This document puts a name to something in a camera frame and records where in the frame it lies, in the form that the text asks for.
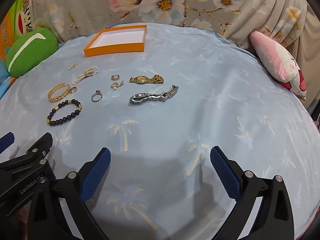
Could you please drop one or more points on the small gold drop earring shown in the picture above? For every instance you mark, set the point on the small gold drop earring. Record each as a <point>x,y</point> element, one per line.
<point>72,66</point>

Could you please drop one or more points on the silver watch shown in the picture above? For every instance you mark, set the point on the silver watch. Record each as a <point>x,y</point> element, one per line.
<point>152,96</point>

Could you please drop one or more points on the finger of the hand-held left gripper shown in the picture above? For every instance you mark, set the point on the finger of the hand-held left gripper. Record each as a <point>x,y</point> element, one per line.
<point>7,140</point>
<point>37,152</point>

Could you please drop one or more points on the gold pendant earring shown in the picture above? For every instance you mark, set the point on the gold pendant earring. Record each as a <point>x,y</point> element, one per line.
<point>115,86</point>

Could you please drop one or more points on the light blue palm print sheet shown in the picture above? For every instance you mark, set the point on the light blue palm print sheet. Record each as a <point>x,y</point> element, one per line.
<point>200,105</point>

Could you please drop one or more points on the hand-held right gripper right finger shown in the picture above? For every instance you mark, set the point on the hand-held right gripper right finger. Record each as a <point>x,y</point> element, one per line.
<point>225,173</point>

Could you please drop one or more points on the green pillow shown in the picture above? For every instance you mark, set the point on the green pillow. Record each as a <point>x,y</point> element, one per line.
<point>37,52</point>

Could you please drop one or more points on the gold watch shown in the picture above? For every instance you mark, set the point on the gold watch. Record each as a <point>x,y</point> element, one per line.
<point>141,80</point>

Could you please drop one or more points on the orange cardboard box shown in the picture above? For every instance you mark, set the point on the orange cardboard box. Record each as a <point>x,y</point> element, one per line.
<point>112,51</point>

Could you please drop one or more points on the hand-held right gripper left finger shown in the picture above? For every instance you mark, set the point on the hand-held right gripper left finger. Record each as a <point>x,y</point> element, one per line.
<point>96,175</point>

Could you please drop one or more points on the pink cartoon pillow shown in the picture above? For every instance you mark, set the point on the pink cartoon pillow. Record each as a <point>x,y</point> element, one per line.
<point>270,55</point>

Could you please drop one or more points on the colourful cartoon printed cloth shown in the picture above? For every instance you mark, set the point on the colourful cartoon printed cloth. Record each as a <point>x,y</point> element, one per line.
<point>22,20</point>

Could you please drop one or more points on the grey floral blanket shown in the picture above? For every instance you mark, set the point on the grey floral blanket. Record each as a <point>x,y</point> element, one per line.
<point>200,10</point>

